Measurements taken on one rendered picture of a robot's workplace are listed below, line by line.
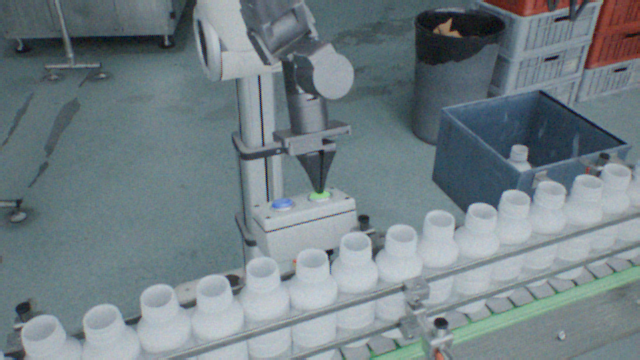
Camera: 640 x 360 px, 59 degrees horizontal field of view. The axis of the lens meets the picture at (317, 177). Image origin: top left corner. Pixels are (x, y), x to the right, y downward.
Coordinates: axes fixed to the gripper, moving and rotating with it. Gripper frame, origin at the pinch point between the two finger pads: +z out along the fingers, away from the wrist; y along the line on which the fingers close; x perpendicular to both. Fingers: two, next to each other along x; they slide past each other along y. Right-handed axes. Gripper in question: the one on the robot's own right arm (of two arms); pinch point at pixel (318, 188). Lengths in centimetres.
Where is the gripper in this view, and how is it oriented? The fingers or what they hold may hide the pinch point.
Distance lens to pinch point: 84.7
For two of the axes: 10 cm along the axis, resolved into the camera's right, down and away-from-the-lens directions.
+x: -3.5, -2.2, 9.1
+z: 1.3, 9.5, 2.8
